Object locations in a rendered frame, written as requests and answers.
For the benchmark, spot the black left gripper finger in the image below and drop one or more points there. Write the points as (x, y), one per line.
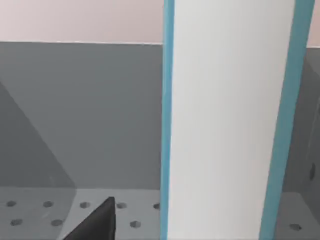
(100, 222)

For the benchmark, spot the blue book with white pages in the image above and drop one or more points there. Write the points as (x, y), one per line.
(225, 120)

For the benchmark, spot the grey pierced drawer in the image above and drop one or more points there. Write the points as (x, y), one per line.
(82, 120)

